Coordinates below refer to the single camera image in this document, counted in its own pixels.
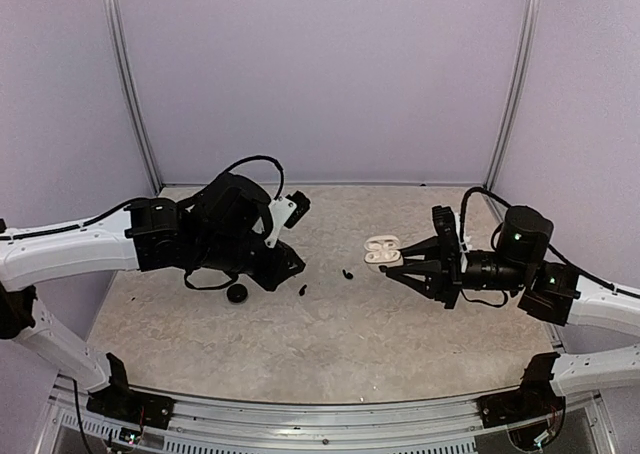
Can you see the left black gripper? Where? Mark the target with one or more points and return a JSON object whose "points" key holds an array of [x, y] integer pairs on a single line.
{"points": [[274, 276]]}

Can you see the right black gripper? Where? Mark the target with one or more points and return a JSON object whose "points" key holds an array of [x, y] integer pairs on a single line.
{"points": [[444, 281]]}

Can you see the white earbud charging case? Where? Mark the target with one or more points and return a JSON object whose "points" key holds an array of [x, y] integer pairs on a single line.
{"points": [[382, 251]]}

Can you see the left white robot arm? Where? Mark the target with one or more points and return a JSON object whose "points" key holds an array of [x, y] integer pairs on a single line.
{"points": [[231, 226]]}

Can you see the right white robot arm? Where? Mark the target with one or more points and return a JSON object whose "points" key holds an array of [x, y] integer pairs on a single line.
{"points": [[556, 293]]}

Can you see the black round charging case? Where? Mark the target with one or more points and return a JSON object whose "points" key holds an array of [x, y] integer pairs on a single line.
{"points": [[237, 294]]}

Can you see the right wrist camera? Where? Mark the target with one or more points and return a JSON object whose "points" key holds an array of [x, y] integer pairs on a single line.
{"points": [[447, 227]]}

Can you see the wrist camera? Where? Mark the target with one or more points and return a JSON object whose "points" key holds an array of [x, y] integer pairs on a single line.
{"points": [[447, 227], [285, 212]]}

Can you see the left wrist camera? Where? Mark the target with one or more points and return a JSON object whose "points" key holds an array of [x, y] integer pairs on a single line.
{"points": [[285, 212]]}

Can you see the front aluminium rail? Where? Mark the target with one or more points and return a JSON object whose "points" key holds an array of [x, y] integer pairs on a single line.
{"points": [[201, 424]]}

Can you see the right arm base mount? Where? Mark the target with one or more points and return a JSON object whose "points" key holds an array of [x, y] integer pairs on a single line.
{"points": [[534, 397]]}

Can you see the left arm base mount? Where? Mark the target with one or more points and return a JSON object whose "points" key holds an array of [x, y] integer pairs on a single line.
{"points": [[117, 400]]}

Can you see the right aluminium frame post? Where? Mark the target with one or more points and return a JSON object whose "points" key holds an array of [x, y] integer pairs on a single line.
{"points": [[514, 92]]}

